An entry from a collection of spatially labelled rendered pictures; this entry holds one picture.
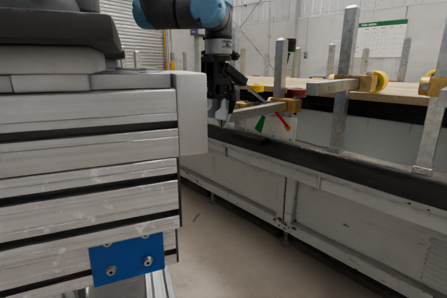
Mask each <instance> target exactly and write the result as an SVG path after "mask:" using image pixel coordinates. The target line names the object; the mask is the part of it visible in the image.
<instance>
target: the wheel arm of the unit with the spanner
mask: <svg viewBox="0 0 447 298"><path fill-rule="evenodd" d="M282 110H287V102H274V103H270V104H263V105H259V106H252V107H247V108H240V109H236V110H233V113H232V114H231V117H230V119H229V121H228V122H235V121H238V120H243V119H247V118H253V117H256V116H261V115H264V114H270V113H274V112H279V111H282Z"/></svg>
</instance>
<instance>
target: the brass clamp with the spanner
mask: <svg viewBox="0 0 447 298"><path fill-rule="evenodd" d="M268 100H269V101H271V103H274V102H287V110H282V112H290V113H297V112H300V111H301V101H302V100H301V99H298V100H293V98H273V97H269V98H268V99H267V101H268Z"/></svg>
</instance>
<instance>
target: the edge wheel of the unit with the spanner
mask: <svg viewBox="0 0 447 298"><path fill-rule="evenodd" d="M305 92H306V88H299V87H295V88H288V89H287V97H290V98H293V97H294V96H297V97H298V99H299V98H305V97H306V96H307V95H305Z"/></svg>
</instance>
